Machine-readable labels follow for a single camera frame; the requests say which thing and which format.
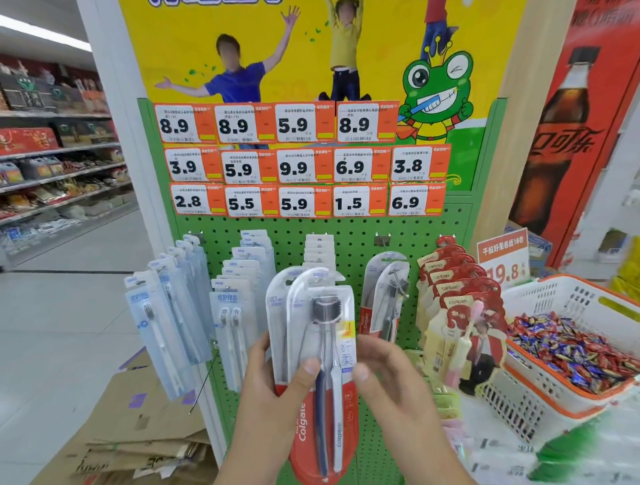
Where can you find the row of red cartoon packs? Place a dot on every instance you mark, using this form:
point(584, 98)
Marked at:
point(465, 310)

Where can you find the row of twin toothbrush packs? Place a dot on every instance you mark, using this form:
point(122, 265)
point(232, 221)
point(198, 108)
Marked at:
point(235, 320)

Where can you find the yellow frog poster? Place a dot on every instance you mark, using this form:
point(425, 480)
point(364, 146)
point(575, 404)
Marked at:
point(320, 40)

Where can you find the person's left hand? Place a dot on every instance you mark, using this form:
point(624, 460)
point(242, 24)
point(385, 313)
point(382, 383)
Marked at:
point(275, 415)

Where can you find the row of green pink packs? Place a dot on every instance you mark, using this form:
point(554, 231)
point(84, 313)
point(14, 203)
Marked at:
point(450, 410)

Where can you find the stocked store shelves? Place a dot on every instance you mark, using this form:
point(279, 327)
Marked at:
point(60, 160)

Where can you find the light wooden post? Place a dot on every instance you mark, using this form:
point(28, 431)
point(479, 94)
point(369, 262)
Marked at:
point(530, 100)

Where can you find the basket of candies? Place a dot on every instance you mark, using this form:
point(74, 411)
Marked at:
point(560, 290)

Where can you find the red cola poster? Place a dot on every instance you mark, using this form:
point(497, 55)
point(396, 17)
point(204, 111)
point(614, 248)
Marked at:
point(580, 130)

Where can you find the stack of yellow cartons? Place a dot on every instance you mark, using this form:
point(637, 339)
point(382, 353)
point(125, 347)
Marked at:
point(630, 270)

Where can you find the small printed sign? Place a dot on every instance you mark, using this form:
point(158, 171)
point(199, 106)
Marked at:
point(505, 260)

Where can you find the pile of flattened cardboard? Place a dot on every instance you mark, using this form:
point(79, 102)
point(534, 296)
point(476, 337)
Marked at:
point(130, 420)

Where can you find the bundle of green toothbrush packs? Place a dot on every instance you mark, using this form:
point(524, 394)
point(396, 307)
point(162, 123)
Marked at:
point(320, 250)

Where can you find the pile of red grey toothbrush packs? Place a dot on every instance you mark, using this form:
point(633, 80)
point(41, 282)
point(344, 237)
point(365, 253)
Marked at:
point(335, 330)

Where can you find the ceiling light strip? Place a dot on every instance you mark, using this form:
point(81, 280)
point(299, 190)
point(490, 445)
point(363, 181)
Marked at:
point(45, 32)

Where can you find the red grey toothbrush blister card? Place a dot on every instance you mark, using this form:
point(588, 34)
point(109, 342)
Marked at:
point(375, 300)
point(388, 260)

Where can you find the row of blue toothbrush packs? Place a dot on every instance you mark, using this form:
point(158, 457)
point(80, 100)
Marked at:
point(160, 320)

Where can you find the heap of wrapped candies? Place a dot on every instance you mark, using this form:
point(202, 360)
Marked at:
point(570, 350)

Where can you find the person's right hand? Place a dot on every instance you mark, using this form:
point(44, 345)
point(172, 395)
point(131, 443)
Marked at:
point(395, 400)

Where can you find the green pegboard display rack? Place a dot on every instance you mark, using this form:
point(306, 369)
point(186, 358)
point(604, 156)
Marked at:
point(290, 240)

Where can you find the rows of orange price tags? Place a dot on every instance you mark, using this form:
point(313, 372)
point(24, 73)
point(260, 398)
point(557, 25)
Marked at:
point(300, 165)

